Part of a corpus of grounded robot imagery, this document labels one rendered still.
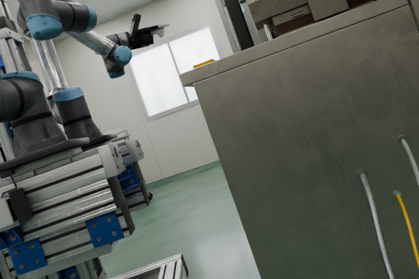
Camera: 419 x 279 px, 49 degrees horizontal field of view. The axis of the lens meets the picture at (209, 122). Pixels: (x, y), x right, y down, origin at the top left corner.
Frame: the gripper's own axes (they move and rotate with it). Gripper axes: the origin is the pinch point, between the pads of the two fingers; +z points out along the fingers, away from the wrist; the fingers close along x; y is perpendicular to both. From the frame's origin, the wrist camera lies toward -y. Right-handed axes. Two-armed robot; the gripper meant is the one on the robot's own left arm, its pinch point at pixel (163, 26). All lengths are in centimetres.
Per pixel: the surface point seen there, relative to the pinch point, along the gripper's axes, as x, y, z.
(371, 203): 118, 68, -12
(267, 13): 93, 13, -10
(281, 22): 94, 16, -7
